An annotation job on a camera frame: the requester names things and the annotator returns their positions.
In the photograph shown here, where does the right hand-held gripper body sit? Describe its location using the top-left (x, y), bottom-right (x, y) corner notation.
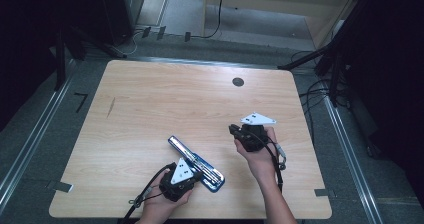
top-left (234, 112), bottom-right (277, 153)

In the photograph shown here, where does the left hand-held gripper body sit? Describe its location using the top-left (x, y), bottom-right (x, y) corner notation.
top-left (159, 157), bottom-right (202, 203)

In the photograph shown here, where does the blue pencil case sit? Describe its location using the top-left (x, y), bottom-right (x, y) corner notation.
top-left (167, 135), bottom-right (226, 194)

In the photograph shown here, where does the person's right hand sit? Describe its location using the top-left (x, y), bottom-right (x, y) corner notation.
top-left (233, 126), bottom-right (280, 185)

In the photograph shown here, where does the person's left hand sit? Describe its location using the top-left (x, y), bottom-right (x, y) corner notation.
top-left (140, 168), bottom-right (195, 222)

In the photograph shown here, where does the black metal stand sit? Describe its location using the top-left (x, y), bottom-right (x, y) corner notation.
top-left (277, 0), bottom-right (378, 108)

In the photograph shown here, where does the light wooden furniture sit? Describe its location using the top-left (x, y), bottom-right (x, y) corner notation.
top-left (200, 0), bottom-right (365, 51)

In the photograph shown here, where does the black stand leg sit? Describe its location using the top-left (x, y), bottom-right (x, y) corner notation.
top-left (54, 26), bottom-right (68, 92)
top-left (66, 26), bottom-right (128, 60)

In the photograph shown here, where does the black cabinet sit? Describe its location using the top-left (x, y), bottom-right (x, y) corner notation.
top-left (98, 0), bottom-right (145, 47)

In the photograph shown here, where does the right hand-held gripper cable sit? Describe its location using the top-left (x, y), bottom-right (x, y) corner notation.
top-left (245, 129), bottom-right (288, 194)

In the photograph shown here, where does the hand-held gripper cable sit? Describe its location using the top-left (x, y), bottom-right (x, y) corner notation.
top-left (119, 162), bottom-right (178, 224)
top-left (245, 129), bottom-right (288, 194)

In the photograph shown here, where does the left hand-held gripper cable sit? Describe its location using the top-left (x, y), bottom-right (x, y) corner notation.
top-left (119, 162), bottom-right (178, 224)

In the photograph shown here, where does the bundle of black floor cables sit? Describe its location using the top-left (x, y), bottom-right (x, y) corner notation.
top-left (290, 49), bottom-right (349, 147)

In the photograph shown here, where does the metal floor rail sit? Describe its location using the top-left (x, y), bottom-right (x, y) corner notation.
top-left (131, 55), bottom-right (279, 71)
top-left (320, 92), bottom-right (385, 224)
top-left (0, 59), bottom-right (77, 216)

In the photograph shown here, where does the black hanging cable with plug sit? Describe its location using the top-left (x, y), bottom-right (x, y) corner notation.
top-left (184, 0), bottom-right (226, 43)

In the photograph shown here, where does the white floor cable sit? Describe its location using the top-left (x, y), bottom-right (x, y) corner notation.
top-left (124, 29), bottom-right (145, 57)

